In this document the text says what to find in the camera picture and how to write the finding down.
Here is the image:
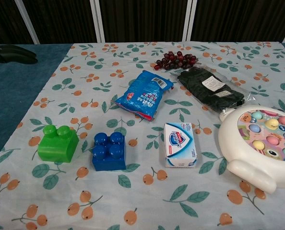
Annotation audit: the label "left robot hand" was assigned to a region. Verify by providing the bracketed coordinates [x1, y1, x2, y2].
[0, 45, 38, 68]

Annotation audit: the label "green toy building block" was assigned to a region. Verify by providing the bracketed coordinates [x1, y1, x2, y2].
[37, 124, 80, 164]

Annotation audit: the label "blue toy building block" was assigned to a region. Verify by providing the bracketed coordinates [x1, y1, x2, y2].
[92, 132, 127, 172]

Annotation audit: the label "blue snack bag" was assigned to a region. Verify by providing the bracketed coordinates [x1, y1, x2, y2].
[111, 70, 174, 122]

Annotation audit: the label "dark red grape bunch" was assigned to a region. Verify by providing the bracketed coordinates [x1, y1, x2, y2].
[154, 51, 199, 71]

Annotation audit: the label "floral patterned tablecloth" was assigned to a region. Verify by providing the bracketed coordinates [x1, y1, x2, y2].
[0, 41, 285, 230]

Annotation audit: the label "white soap box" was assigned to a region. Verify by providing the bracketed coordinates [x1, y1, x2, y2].
[163, 122, 198, 168]

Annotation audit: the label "black gloves in plastic bag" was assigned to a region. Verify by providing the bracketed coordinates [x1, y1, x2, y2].
[171, 66, 257, 115]

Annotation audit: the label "white fishing game toy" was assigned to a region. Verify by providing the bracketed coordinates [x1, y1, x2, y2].
[218, 104, 285, 194]

